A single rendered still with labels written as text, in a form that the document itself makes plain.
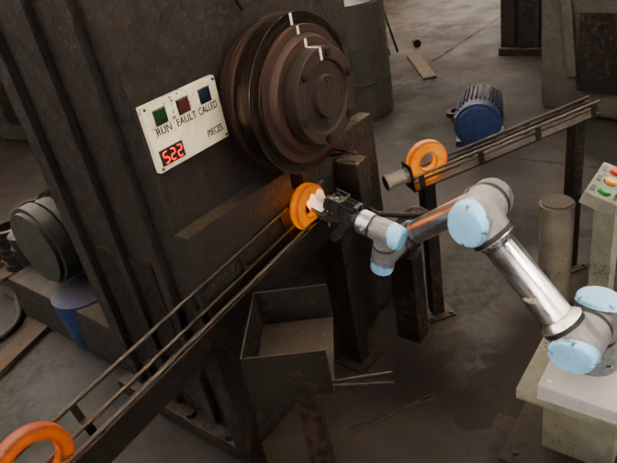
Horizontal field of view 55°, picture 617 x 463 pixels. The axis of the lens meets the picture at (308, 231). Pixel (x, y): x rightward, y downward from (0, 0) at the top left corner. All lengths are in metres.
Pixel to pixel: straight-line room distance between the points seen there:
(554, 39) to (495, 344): 2.49
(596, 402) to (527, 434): 0.40
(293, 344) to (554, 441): 0.89
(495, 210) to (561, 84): 2.95
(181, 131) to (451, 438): 1.31
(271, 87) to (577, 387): 1.16
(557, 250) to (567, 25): 2.22
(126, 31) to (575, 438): 1.68
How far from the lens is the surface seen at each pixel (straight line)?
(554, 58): 4.42
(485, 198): 1.55
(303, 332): 1.62
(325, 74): 1.72
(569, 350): 1.62
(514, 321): 2.54
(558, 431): 2.01
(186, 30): 1.66
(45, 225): 2.69
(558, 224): 2.28
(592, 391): 1.81
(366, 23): 4.50
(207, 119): 1.68
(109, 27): 1.52
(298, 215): 1.87
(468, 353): 2.40
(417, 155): 2.18
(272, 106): 1.64
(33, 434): 1.46
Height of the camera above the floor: 1.63
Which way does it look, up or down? 30 degrees down
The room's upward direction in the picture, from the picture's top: 11 degrees counter-clockwise
